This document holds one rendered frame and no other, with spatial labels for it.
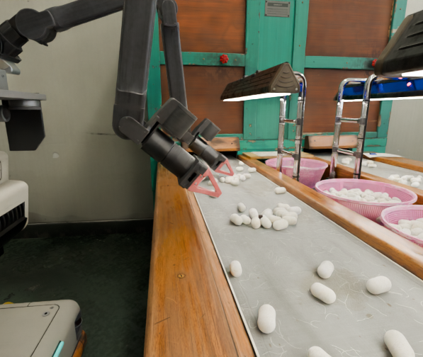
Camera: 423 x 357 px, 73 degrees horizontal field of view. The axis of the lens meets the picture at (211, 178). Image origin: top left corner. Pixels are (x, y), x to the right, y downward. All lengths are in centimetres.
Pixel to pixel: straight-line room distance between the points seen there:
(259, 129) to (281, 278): 116
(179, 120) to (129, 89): 11
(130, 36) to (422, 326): 61
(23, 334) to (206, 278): 89
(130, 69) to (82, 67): 180
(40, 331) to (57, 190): 148
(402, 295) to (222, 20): 135
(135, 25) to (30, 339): 100
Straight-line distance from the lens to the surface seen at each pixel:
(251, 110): 154
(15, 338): 123
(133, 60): 57
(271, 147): 159
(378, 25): 192
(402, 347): 40
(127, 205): 242
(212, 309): 38
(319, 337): 40
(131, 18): 58
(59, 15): 102
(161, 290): 42
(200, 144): 103
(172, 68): 99
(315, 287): 45
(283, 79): 75
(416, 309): 50
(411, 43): 41
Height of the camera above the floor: 100
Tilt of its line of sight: 14 degrees down
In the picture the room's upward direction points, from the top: straight up
